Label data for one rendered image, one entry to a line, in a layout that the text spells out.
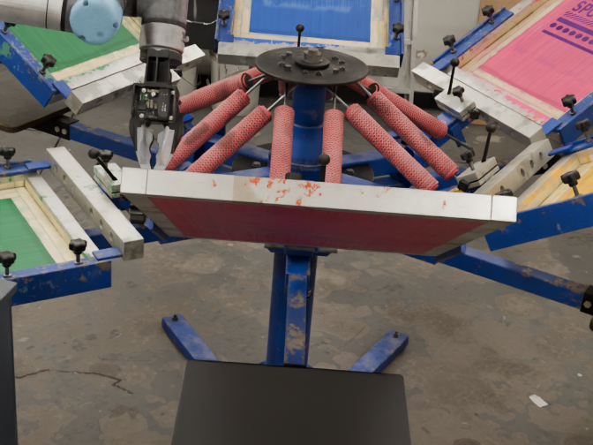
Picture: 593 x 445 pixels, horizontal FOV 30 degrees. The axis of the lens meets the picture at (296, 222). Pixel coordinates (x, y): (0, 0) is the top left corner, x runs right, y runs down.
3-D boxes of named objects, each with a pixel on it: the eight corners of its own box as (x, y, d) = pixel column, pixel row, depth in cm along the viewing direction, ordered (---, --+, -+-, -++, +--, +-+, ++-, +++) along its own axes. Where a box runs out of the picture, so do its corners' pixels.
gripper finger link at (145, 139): (129, 176, 180) (133, 119, 180) (133, 180, 185) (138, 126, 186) (148, 177, 180) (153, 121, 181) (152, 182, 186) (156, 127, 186)
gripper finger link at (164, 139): (148, 177, 180) (153, 121, 181) (152, 182, 186) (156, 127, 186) (167, 178, 180) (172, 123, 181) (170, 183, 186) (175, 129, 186)
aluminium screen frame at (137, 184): (516, 222, 163) (517, 197, 163) (119, 192, 162) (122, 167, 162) (436, 256, 241) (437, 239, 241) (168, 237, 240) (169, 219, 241)
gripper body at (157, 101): (128, 117, 179) (134, 44, 180) (134, 127, 187) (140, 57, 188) (176, 121, 179) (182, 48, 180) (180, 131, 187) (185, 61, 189)
